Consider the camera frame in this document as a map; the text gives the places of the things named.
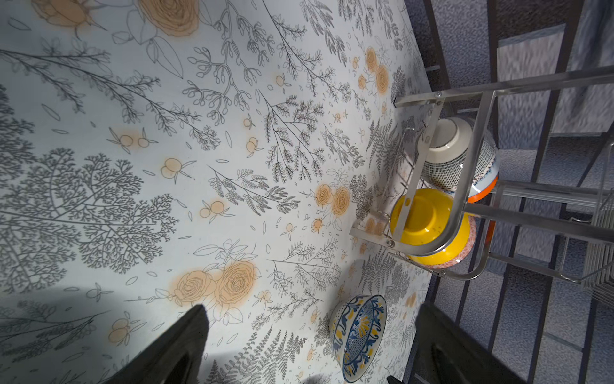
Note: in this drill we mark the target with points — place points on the white brown dotted bowl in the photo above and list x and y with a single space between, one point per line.
485 179

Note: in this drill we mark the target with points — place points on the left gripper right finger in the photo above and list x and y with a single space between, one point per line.
450 355

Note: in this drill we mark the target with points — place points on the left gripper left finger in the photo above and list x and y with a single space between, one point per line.
175 356

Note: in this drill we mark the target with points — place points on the dark glass patterned bowl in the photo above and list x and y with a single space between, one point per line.
446 157

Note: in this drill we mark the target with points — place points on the yellow plastic bowl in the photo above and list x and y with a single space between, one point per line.
428 217

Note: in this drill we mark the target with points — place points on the orange plastic bowl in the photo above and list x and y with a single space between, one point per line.
478 197

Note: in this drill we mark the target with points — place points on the blue yellow patterned plate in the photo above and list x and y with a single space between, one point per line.
356 332

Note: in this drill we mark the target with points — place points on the black white leaf bowl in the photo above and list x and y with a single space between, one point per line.
457 250

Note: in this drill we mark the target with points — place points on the floral table mat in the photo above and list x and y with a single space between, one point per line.
161 155

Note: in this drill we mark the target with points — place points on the stainless steel dish rack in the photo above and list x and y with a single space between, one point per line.
597 278

